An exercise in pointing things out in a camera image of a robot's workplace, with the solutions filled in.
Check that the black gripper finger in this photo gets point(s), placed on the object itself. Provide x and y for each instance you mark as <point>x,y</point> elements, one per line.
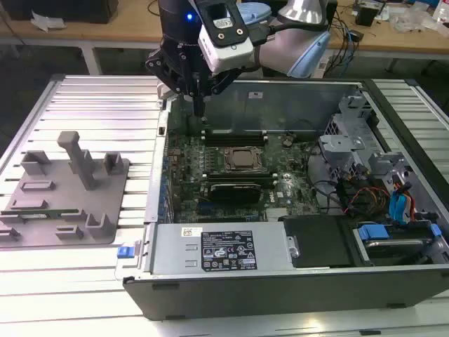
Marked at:
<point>226,79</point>
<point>159,66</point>

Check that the green RAM stick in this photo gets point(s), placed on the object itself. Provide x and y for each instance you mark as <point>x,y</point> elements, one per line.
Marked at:
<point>38,211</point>

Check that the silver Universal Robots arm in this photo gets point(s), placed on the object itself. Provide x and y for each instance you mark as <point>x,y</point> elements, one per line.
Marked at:
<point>280,52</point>

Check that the black RAM slot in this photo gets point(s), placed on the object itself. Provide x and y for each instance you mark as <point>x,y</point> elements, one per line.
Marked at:
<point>233,141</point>
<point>233,133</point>

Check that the wooden workbench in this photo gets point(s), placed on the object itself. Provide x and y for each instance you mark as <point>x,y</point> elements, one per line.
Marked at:
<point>115,29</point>

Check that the silver CPU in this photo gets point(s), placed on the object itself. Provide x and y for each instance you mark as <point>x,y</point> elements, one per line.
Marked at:
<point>245,158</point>

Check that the round coin battery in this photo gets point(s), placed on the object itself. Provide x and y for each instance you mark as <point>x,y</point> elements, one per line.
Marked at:
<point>288,142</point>

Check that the green motherboard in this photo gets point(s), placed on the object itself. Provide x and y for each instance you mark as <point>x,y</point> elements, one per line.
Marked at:
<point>189,165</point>

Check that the black box on workbench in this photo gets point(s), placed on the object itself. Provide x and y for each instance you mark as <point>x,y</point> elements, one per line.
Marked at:
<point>63,10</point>

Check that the black graphics card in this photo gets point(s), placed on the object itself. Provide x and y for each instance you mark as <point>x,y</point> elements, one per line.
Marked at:
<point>235,192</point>

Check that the crumpled white paper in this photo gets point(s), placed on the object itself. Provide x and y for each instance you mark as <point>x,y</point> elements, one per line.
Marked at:
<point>45,21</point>

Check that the metal drive cage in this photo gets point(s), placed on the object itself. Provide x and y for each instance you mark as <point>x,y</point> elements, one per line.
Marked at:
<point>342,144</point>

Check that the small black device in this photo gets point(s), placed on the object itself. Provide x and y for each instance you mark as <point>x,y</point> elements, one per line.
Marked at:
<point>367,15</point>

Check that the grey parts rack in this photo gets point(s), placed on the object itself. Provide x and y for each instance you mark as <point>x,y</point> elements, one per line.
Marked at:
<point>70,200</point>

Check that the grey power supply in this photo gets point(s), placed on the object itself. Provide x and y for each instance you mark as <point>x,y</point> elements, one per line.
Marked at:
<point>168,249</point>

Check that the black drive bay cover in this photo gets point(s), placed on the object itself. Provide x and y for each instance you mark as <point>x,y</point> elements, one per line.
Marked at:
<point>319,242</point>

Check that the blue case latch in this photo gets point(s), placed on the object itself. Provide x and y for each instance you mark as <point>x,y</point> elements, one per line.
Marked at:
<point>125,252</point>

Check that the clear plastic bags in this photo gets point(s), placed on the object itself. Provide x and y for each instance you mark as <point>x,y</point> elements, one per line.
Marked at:
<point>408,22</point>

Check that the hard disk in blue carrier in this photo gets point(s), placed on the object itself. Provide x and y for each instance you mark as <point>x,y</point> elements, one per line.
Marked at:
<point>372,233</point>

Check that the black open PC case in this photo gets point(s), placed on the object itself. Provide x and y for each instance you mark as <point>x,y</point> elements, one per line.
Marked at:
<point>245,298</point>

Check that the grey case corner bracket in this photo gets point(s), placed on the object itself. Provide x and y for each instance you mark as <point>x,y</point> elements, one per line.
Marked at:
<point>163,92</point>

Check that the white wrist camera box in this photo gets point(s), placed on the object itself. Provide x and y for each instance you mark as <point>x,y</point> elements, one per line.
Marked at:
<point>228,49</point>

